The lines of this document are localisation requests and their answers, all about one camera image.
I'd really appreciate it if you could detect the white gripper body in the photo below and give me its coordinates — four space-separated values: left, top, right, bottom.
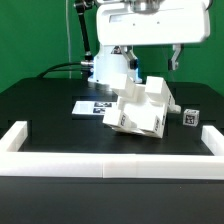
96 0 211 46

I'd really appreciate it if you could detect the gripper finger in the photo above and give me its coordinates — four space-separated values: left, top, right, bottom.
168 44 184 71
120 46 138 70

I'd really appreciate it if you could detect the white chair back bar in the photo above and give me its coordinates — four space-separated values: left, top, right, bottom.
145 76 181 114

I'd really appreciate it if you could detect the white chair seat part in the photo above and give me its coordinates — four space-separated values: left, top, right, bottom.
117 85 168 132

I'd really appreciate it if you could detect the white tag sheet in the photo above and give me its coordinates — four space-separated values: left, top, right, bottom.
72 101 116 115

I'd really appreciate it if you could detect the black camera stand pole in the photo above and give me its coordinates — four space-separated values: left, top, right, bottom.
74 0 94 62

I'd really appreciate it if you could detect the black cable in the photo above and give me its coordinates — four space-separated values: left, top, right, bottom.
36 61 92 79

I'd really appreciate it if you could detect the white U-shaped fence frame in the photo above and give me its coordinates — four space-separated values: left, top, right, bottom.
0 121 224 180

